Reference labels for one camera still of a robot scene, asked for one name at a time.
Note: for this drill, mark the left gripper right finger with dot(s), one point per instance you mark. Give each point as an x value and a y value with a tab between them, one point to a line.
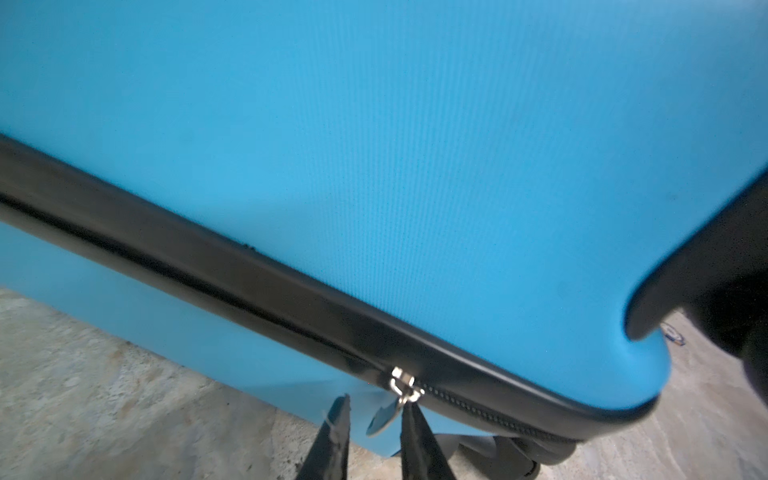
421	455

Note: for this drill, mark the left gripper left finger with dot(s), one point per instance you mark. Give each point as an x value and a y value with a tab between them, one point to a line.
327	458

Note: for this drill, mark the blue suitcase with black lining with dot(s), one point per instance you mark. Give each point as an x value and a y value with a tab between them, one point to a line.
486	208

